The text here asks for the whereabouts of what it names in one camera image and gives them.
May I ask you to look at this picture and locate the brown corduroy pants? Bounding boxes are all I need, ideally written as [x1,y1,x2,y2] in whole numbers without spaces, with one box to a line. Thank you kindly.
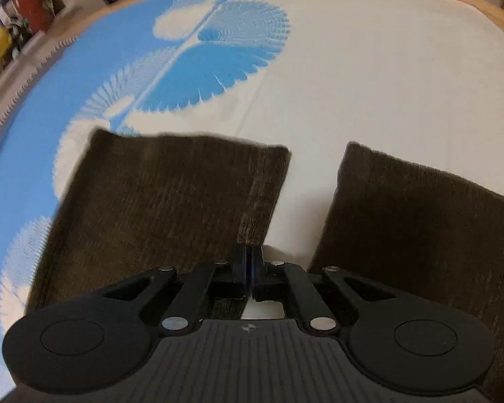
[25,128,504,403]

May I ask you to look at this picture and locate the blue and white printed bedsheet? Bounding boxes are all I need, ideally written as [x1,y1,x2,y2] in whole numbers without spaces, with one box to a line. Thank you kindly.
[0,0,504,403]

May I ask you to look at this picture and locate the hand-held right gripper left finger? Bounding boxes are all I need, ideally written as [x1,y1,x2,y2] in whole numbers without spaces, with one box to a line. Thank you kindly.
[103,247,251,335]

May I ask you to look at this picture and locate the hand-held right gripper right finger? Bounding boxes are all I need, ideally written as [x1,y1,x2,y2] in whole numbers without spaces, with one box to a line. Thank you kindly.
[252,247,397,333]

